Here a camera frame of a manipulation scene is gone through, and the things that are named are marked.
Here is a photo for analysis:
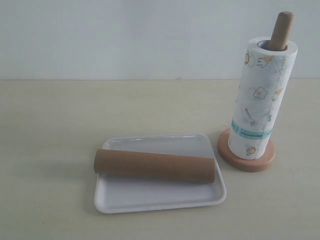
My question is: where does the brown cardboard tube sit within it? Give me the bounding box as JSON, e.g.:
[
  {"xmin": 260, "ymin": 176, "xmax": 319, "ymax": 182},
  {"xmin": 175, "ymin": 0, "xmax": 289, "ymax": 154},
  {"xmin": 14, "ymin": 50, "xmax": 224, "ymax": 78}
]
[{"xmin": 93, "ymin": 149, "xmax": 216, "ymax": 184}]

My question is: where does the white rectangular plastic tray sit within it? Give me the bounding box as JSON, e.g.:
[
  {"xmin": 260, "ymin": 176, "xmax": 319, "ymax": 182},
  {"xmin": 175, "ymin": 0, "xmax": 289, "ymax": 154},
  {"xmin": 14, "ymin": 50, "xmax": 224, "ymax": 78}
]
[{"xmin": 94, "ymin": 133, "xmax": 227, "ymax": 214}]

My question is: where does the wooden paper towel holder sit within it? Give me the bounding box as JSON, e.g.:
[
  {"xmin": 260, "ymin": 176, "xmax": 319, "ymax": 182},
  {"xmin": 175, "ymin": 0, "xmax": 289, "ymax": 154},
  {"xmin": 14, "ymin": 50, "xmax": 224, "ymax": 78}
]
[{"xmin": 217, "ymin": 11, "xmax": 294, "ymax": 172}]

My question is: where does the printed white paper towel roll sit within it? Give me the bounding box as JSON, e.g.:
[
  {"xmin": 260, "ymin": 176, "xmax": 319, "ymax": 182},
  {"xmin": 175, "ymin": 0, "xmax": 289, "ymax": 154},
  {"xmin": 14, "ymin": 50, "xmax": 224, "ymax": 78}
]
[{"xmin": 228, "ymin": 37, "xmax": 298, "ymax": 160}]

